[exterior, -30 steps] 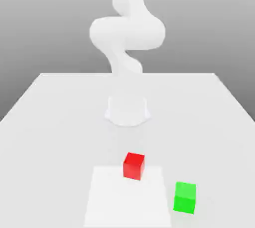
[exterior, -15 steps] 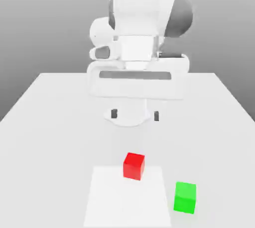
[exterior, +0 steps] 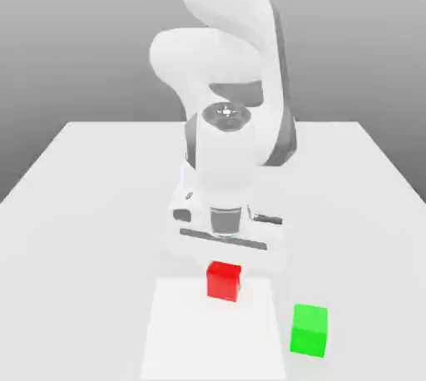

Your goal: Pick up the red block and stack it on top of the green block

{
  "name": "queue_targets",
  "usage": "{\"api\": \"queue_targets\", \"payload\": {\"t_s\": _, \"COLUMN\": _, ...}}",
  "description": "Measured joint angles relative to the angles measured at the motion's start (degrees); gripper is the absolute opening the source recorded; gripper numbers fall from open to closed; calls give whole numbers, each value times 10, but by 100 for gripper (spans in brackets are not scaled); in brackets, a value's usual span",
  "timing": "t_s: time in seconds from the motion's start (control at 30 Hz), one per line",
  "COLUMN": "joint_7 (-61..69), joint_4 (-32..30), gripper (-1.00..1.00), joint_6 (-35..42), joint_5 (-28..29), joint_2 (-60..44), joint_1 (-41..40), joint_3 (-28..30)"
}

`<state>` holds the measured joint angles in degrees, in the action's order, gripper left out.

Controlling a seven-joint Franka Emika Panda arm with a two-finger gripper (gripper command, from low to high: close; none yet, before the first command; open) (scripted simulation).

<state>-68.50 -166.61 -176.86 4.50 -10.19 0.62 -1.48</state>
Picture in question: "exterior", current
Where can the small red cube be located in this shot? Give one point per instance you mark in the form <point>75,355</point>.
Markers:
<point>223,282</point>

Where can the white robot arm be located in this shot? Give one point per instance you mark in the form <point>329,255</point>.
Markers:
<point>229,65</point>

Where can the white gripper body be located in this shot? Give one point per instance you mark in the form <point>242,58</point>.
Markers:
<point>223,240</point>

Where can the small green cube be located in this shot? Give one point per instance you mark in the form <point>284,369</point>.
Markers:
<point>309,330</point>

